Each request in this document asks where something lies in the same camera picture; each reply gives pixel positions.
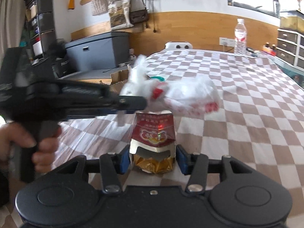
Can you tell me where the red gold cigarette carton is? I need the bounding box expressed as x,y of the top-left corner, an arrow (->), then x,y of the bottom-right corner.
129,111 -> 176,174

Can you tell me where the white red plastic bag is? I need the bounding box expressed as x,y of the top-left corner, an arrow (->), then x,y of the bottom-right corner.
120,55 -> 220,118

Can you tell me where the torn brown cardboard piece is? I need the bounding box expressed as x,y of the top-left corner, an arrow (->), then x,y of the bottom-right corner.
99,70 -> 129,94

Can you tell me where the brown leather shoulder bag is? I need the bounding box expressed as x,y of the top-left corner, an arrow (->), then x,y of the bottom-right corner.
129,0 -> 148,24

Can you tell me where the person's left hand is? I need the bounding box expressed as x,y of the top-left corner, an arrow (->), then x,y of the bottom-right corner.
1,122 -> 62,173

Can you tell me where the checkered brown white tablecloth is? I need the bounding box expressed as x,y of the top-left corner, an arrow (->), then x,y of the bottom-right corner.
0,48 -> 304,228

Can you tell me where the grey storage box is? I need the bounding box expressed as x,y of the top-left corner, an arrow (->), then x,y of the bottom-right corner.
65,31 -> 129,72

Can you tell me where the teal round lid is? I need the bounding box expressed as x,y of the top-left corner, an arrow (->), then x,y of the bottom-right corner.
150,76 -> 165,81

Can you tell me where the knitted white net bag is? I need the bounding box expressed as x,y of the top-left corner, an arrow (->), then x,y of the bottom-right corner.
91,0 -> 108,16

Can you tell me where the canvas tote bag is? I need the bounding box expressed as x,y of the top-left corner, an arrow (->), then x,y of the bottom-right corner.
108,0 -> 134,30

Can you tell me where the clear plastic water bottle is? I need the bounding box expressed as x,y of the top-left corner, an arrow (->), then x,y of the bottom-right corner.
234,19 -> 247,56

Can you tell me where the white drawer organizer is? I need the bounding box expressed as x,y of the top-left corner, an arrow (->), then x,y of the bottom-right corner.
276,29 -> 304,68

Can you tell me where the glass fish tank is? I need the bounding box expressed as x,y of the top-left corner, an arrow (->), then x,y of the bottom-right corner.
280,10 -> 304,33

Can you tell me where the white wall socket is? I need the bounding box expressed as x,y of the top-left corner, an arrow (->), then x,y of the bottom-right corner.
219,37 -> 235,47

